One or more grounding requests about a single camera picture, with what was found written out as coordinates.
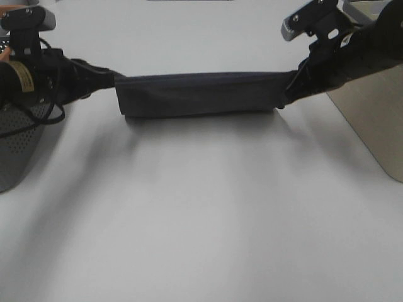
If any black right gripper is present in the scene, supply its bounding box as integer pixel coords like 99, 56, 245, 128
276, 26, 372, 109

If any dark grey towel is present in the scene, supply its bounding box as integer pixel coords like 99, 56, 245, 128
115, 70, 296, 118

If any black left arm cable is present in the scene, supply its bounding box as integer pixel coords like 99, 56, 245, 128
0, 37, 66, 138

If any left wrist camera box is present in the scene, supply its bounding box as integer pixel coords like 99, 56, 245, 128
1, 5, 56, 31

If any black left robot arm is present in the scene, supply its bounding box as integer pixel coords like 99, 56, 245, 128
1, 48, 118, 108

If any beige basket grey rim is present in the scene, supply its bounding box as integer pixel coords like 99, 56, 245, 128
326, 0, 403, 183

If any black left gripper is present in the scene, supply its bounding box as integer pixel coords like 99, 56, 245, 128
33, 48, 116, 104

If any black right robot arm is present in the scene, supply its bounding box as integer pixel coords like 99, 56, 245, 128
280, 1, 402, 108

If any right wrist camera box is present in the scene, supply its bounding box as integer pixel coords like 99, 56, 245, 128
281, 0, 349, 42

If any grey perforated basket orange rim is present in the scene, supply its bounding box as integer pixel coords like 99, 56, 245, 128
1, 108, 44, 193

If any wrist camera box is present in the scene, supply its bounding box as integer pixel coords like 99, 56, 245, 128
1, 5, 56, 31
281, 0, 349, 42

